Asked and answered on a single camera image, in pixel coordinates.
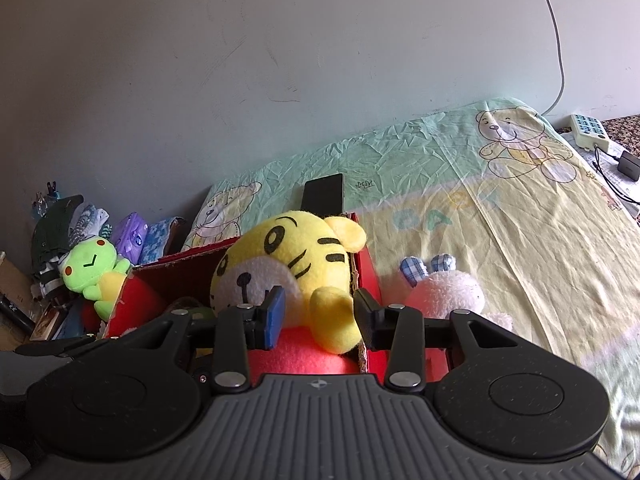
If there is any black cable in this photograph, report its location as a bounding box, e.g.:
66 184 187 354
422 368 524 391
592 145 640 207

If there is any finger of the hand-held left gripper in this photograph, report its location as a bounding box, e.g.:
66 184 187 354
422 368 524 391
14 332 110 360

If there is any bear print bedsheet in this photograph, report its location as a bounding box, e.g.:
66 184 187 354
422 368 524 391
181 97 640 477

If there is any pink rabbit plush toy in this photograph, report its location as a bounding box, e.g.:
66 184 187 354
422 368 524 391
397 254 515 335

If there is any purple packet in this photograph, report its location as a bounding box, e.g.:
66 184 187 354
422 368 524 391
111 212 150 262

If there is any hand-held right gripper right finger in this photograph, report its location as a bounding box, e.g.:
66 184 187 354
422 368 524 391
353 287 522 392

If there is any dark green cap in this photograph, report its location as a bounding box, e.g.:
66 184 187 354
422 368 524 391
30 194 85 267

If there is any leopard patterned cloth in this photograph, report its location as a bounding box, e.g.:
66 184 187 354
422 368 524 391
600 114 640 162

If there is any blue patterned packet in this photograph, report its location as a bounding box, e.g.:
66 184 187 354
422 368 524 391
139 217 187 265

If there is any yellow tiger plush toy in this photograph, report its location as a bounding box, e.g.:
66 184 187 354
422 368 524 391
209 210 369 377

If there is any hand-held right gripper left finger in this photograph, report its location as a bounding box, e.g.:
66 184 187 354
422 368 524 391
112 287 287 394

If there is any white wall cable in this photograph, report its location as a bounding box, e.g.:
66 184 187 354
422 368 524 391
530 0 567 117

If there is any black smartphone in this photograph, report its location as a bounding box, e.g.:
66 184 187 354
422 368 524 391
302 173 346 217

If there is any black power adapter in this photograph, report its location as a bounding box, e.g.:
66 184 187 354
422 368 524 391
616 150 640 182

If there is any white power strip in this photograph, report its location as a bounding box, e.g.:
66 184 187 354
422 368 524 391
570 112 612 152

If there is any green frog plush toy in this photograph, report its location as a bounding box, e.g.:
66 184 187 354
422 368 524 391
59 237 134 322

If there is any blue striped cloth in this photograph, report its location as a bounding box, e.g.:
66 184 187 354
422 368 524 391
69 203 112 250

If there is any red cardboard box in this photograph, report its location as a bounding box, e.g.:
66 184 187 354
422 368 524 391
102 212 451 377

